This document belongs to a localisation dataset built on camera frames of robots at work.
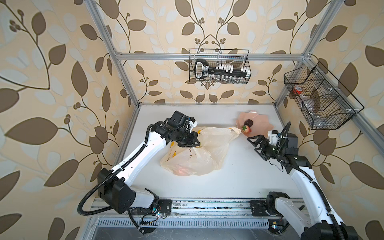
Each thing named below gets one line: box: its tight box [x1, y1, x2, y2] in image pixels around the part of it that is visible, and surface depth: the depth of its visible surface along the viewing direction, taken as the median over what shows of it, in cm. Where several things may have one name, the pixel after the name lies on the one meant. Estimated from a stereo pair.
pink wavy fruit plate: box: [236, 110, 274, 138], surface depth 108 cm
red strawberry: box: [242, 125, 252, 133], surface depth 102 cm
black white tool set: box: [194, 59, 251, 80], surface depth 86 cm
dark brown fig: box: [244, 119, 254, 128], surface depth 107 cm
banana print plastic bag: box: [160, 126, 241, 176], surface depth 82 cm
